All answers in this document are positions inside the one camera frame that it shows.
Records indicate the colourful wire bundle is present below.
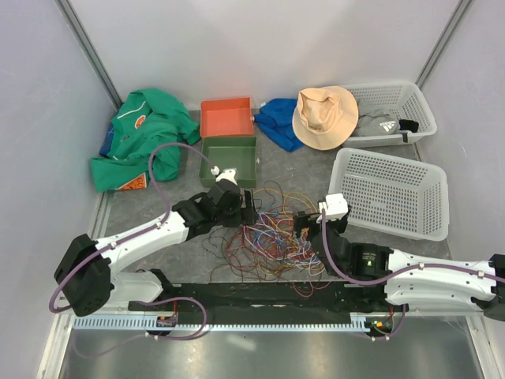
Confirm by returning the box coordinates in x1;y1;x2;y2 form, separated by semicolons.
199;180;336;299

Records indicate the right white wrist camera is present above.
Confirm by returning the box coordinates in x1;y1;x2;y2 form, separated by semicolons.
317;193;350;222

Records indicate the peach bucket hat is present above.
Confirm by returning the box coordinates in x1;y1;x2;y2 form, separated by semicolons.
292;86;359;151

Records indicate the light blue cable duct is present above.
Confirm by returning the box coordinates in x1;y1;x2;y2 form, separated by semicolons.
72;314;371;332

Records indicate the green plastic tray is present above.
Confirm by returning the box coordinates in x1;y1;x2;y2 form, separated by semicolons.
199;136;257;189

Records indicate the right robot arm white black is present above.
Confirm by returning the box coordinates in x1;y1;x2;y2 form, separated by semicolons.
294;212;504;321

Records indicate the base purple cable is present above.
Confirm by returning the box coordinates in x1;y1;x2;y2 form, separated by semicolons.
72;298;209;359
365;303;407;343

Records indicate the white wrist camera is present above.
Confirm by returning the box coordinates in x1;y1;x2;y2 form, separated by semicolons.
317;193;350;222
215;168;238;185

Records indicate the aluminium frame post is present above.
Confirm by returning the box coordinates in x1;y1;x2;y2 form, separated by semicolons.
416;0;474;89
54;0;122;109

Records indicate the near white plastic basket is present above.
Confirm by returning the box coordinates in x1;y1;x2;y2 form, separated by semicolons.
328;148;450;242

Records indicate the white plastic basket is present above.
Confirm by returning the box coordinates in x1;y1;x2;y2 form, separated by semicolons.
328;148;450;242
342;81;437;148

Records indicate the green jacket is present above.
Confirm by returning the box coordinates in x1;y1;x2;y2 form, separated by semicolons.
90;88;200;193

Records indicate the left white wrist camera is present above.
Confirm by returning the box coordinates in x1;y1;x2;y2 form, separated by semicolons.
215;168;238;185

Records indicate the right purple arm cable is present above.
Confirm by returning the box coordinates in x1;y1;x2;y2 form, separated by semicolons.
320;208;505;284

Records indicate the right aluminium frame post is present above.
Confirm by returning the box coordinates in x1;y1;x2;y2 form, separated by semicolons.
416;0;474;89

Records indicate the blue cloth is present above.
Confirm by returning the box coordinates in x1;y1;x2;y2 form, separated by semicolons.
254;98;304;152

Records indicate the far white plastic basket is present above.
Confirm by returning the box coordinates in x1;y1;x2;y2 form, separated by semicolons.
342;81;437;148

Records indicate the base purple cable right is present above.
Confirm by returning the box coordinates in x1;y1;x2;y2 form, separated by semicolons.
365;303;407;343

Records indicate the grey adidas garment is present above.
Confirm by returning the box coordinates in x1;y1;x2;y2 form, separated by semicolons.
352;106;419;137

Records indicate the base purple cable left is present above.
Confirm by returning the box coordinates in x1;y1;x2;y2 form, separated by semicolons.
72;298;209;359

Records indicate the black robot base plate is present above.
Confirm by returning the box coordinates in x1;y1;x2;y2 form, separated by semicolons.
156;281;402;324

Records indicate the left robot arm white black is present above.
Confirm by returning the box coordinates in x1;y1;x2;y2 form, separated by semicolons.
54;179;258;317

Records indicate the left aluminium frame post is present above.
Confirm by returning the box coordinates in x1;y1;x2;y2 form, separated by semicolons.
54;0;122;109

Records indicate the orange plastic tray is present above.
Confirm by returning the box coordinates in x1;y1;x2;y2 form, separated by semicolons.
200;97;254;138

